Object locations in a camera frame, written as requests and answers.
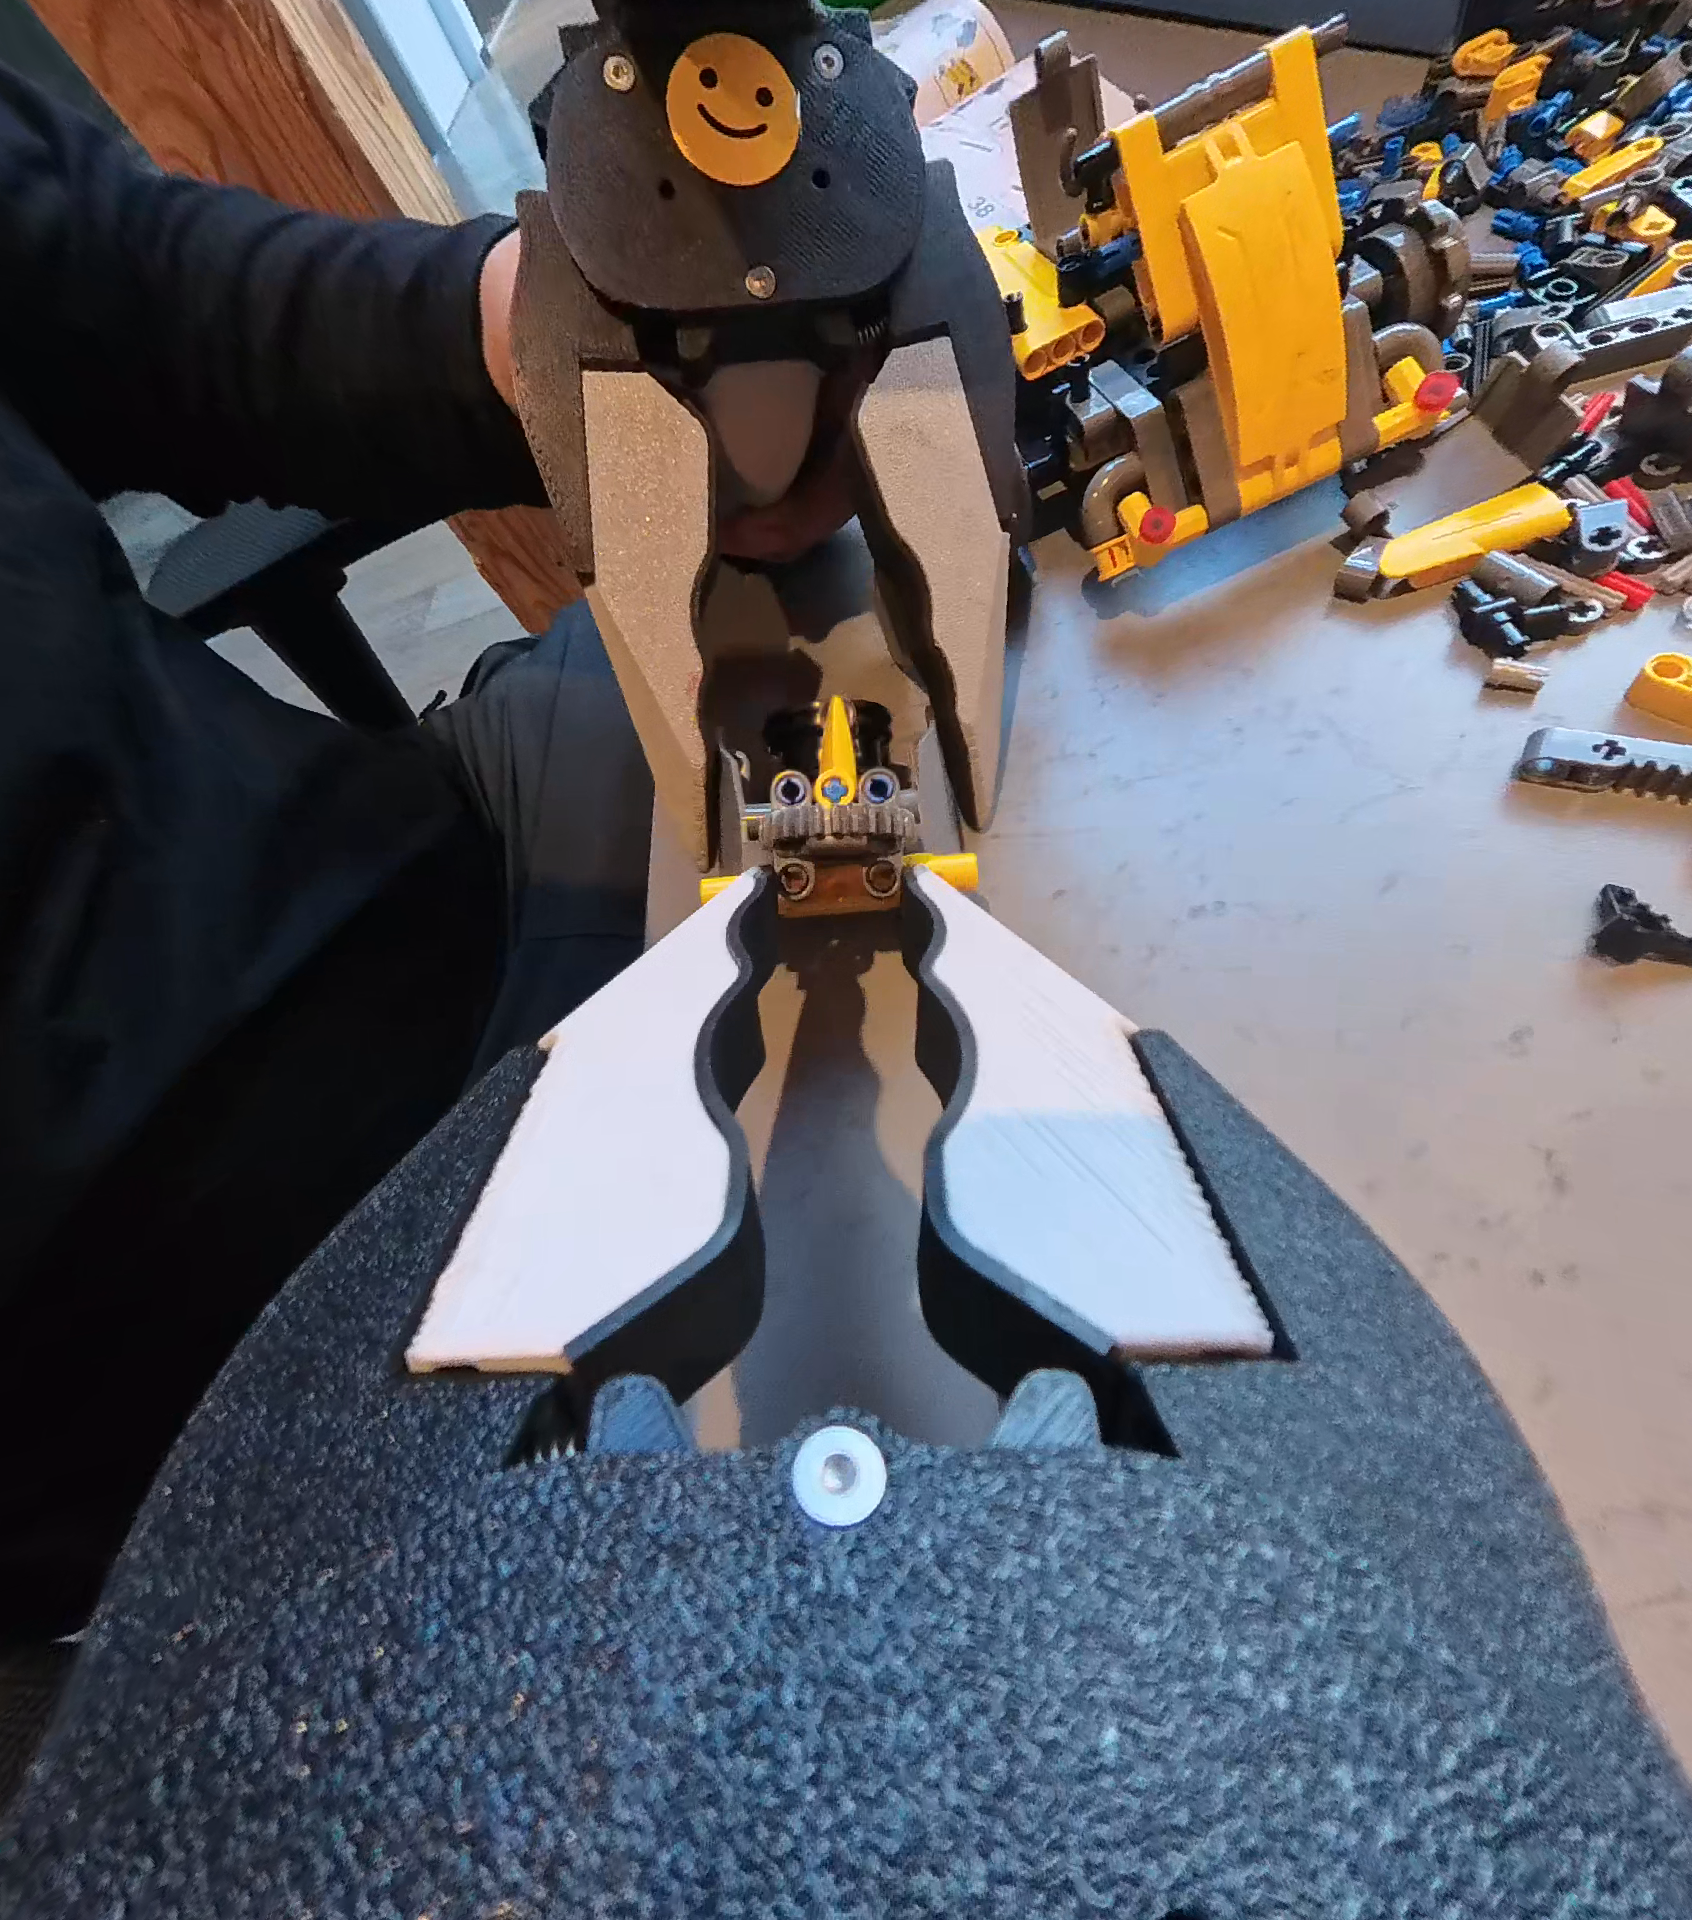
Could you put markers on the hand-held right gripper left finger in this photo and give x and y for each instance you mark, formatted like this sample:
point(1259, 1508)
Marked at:
point(590, 1184)

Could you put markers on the small pale pin brick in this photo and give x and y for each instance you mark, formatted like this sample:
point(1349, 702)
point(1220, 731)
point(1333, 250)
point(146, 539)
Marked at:
point(1514, 675)

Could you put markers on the wooden desk leg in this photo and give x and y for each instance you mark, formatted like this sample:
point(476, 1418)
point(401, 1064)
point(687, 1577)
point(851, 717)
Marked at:
point(260, 90)

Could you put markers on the grey toothed rack beam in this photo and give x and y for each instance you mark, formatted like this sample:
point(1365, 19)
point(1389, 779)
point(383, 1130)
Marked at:
point(1626, 765)

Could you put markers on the black office chair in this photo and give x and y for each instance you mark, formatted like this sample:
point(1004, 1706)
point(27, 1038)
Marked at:
point(231, 562)

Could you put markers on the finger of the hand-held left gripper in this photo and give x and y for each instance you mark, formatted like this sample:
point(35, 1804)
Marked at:
point(958, 600)
point(644, 600)

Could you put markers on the person's black top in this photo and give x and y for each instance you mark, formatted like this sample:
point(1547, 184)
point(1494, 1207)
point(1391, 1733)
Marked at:
point(111, 1050)

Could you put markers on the small yellow grey brick assembly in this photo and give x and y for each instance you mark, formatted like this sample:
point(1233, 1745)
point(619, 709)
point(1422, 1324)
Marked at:
point(955, 867)

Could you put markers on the pile of loose brick parts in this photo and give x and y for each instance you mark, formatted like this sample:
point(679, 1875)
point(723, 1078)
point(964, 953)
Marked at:
point(1640, 301)

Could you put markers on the grey gear brick assembly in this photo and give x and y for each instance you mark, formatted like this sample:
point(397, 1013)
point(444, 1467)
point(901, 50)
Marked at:
point(836, 829)

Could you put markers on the light grey desk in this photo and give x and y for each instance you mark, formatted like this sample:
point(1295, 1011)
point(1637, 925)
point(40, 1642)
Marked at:
point(1311, 1050)

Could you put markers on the small black connector brick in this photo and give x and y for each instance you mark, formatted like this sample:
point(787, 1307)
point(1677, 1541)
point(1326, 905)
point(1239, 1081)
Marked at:
point(1644, 930)

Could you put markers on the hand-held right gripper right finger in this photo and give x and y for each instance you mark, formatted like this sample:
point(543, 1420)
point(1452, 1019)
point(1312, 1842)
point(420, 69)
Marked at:
point(1087, 1184)

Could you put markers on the person's left hand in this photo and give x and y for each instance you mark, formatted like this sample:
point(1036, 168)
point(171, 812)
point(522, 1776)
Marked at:
point(787, 537)

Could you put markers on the person's legs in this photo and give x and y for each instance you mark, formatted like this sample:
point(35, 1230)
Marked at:
point(560, 781)

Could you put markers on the person's left forearm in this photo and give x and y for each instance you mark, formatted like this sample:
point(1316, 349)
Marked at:
point(187, 271)

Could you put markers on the instruction booklet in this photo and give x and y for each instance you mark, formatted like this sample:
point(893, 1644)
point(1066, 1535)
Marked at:
point(1004, 164)

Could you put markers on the partly built yellow brick vehicle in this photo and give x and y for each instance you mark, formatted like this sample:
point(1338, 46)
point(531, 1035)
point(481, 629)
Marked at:
point(1250, 271)

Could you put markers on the yellow pointed panel brick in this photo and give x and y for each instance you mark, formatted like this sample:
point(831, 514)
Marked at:
point(1476, 529)

